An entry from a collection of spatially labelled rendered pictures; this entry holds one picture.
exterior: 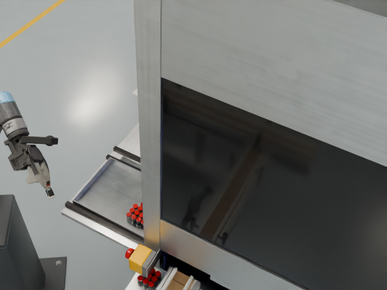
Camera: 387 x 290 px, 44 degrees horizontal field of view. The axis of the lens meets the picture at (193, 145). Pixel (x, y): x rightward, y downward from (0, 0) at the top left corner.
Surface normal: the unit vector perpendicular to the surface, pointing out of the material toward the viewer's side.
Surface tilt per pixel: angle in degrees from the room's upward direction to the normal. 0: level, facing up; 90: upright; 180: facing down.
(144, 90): 90
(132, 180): 0
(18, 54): 0
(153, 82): 90
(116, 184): 0
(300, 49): 90
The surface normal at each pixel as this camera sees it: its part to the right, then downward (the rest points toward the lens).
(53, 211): 0.06, -0.66
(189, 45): -0.47, 0.65
